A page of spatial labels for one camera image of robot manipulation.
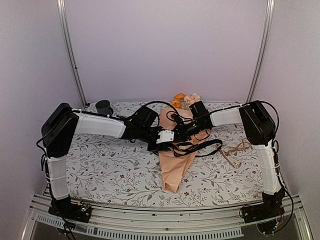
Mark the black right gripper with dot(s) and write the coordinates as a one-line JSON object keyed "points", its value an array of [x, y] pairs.
{"points": [[183, 133]]}

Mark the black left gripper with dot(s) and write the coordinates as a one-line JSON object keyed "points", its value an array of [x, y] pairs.
{"points": [[161, 147]]}

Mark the black printed ribbon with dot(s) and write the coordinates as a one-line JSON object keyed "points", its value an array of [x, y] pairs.
{"points": [[187, 148]]}

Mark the peach wrapping paper sheet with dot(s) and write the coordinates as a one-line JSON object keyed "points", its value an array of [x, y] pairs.
{"points": [[173, 169]]}

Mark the orange fake flower stem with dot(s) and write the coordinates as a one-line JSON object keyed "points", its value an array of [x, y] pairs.
{"points": [[182, 101]]}

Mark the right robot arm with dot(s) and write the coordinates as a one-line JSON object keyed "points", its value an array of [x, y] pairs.
{"points": [[260, 130]]}

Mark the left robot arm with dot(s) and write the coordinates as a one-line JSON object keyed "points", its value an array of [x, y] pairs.
{"points": [[100, 168]]}

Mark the tan ribbon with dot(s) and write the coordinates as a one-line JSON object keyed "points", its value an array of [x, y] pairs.
{"points": [[232, 152]]}

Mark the dark grey mug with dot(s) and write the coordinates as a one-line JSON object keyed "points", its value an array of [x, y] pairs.
{"points": [[103, 107]]}

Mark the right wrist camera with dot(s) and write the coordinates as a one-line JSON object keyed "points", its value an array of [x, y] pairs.
{"points": [[177, 119]]}

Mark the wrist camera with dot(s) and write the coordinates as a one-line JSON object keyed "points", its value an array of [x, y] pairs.
{"points": [[165, 136], [177, 119]]}

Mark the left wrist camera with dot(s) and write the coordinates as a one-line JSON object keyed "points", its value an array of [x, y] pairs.
{"points": [[165, 136]]}

